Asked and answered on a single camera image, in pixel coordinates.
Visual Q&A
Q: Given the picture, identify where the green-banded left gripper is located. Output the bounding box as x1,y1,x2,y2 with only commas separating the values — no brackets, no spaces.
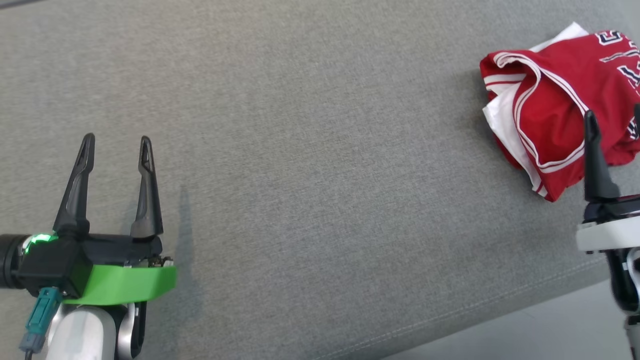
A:
52,132,178,306

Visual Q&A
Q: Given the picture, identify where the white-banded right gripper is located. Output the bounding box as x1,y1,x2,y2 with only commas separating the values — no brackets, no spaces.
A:
575,102,640,254

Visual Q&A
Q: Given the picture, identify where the red jersey with white trim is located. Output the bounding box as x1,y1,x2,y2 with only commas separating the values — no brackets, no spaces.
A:
479,21,640,203

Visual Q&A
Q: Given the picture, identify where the grey fabric sofa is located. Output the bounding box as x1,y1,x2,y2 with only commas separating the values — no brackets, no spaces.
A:
0,0,640,360

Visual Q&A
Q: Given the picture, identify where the teal left camera connector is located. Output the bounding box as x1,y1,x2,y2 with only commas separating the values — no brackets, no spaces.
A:
19,287,63,354

